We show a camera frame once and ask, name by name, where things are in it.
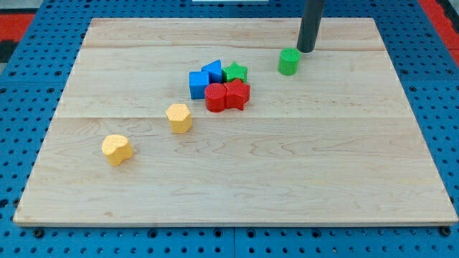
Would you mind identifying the yellow hexagon block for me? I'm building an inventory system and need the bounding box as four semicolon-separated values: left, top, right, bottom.
166;103;192;133

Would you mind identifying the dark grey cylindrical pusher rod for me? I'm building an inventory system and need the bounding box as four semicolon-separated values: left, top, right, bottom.
297;0;325;53

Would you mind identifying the light wooden board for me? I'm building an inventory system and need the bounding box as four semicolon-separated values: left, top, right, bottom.
14;18;458;227

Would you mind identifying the yellow heart block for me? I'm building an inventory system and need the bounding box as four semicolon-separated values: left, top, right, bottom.
101;135;134;166

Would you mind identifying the red cylinder block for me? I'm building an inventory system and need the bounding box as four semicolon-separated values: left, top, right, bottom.
204;83;227;113

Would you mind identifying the green cylinder block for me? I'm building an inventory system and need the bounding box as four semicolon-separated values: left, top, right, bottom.
278;48;301;76

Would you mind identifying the blue triangle block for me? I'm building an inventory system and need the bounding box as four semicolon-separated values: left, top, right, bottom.
202;59;223;83

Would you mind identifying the green star block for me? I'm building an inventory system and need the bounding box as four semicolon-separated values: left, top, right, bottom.
222;62;248;82

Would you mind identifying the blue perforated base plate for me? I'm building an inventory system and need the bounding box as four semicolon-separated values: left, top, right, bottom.
1;1;458;257

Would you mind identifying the blue cube block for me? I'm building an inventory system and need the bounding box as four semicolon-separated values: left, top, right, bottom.
189;71;209;100

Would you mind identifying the red star block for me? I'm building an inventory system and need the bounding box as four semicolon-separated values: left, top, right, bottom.
224;78;250;110

